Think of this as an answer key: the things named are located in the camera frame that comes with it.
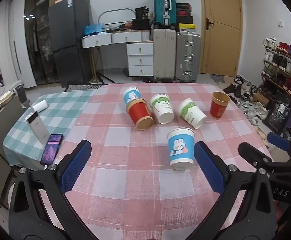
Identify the white vanity desk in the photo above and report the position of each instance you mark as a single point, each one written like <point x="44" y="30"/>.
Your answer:
<point x="115" y="38"/>

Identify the red paper cup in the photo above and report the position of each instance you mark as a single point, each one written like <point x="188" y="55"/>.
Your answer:
<point x="218" y="106"/>
<point x="141" y="115"/>

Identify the silver suitcase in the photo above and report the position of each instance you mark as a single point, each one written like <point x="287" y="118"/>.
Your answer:
<point x="188" y="57"/>

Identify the white green paper cup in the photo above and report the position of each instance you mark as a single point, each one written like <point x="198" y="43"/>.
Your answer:
<point x="162" y="110"/>
<point x="191" y="112"/>

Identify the stack of shoe boxes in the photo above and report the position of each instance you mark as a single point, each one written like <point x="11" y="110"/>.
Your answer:
<point x="185" y="17"/>

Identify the white power bank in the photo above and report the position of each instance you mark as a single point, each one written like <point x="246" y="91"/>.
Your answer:
<point x="37" y="126"/>

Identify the curved metal frame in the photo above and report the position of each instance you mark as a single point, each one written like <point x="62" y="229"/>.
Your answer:
<point x="115" y="11"/>

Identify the small cardboard box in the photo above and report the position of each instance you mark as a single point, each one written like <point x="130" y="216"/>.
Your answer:
<point x="260" y="99"/>

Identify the pink checked tablecloth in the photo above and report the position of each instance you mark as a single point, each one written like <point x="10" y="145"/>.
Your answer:
<point x="135" y="160"/>

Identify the wooden door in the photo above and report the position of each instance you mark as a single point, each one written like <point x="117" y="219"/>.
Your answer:
<point x="223" y="30"/>

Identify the green checked tablecloth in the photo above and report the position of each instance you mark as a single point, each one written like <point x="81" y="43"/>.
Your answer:
<point x="60" y="110"/>

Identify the black smartphone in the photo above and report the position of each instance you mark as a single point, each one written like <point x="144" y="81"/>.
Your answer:
<point x="51" y="148"/>

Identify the striped rug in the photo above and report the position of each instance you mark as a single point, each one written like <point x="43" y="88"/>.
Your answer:
<point x="81" y="87"/>

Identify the small white box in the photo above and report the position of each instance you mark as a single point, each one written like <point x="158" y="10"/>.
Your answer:
<point x="40" y="105"/>

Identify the pile of shoes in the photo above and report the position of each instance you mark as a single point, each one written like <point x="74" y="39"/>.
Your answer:
<point x="248" y="100"/>

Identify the blue plastic bag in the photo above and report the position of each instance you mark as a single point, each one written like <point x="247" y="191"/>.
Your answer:
<point x="94" y="28"/>

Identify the white drawer chest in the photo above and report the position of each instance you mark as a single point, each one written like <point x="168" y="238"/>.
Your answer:
<point x="140" y="58"/>

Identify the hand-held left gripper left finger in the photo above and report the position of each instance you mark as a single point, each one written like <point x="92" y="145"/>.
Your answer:
<point x="76" y="165"/>

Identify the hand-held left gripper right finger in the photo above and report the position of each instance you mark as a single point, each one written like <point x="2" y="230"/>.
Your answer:
<point x="208" y="168"/>

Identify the black shopping bag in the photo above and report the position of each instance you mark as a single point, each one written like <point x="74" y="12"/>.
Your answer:
<point x="279" y="112"/>

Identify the glass door cabinet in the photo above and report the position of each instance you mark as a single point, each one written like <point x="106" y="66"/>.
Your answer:
<point x="39" y="55"/>

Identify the blue bunny paper cup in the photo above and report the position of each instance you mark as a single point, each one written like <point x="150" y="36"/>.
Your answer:
<point x="131" y="96"/>
<point x="181" y="150"/>

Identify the teal suitcase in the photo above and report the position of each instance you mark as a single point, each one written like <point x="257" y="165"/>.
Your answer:
<point x="164" y="5"/>

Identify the dark grey refrigerator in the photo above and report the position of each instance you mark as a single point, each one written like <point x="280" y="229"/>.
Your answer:
<point x="69" y="42"/>

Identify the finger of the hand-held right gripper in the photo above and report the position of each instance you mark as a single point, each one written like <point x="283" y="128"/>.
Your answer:
<point x="278" y="140"/>
<point x="251" y="152"/>

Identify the beige suitcase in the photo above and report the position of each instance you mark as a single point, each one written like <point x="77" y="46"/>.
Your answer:
<point x="165" y="55"/>

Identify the shoe rack with shoes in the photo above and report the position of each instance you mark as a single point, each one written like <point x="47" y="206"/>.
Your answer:
<point x="283" y="65"/>

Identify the black tripod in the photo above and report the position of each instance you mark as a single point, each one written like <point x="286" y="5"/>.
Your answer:
<point x="105" y="77"/>

